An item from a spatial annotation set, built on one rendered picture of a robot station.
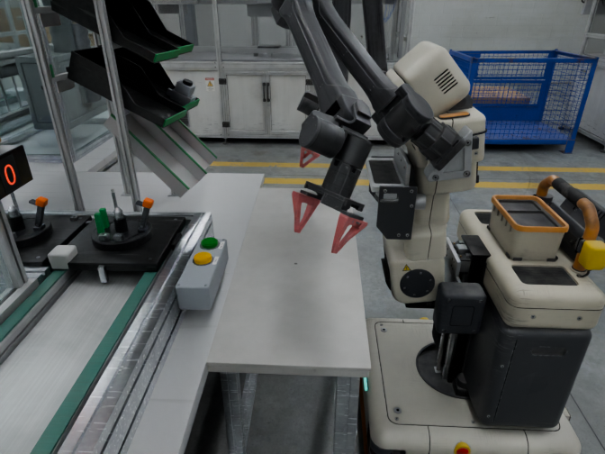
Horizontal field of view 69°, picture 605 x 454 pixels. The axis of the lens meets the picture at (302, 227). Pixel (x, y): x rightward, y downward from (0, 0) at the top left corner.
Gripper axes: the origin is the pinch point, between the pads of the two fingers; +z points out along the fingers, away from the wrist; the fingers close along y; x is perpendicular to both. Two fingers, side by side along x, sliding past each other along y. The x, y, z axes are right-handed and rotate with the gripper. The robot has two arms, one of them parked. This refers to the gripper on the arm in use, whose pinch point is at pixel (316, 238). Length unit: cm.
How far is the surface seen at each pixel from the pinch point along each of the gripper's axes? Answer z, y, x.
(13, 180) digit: 11, -43, -36
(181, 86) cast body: -19, -74, 9
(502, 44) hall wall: -369, -345, 789
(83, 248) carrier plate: 26, -49, -16
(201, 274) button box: 18.4, -22.1, -3.5
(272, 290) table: 19.3, -17.5, 15.4
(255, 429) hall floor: 90, -41, 68
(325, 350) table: 21.0, 5.7, 9.8
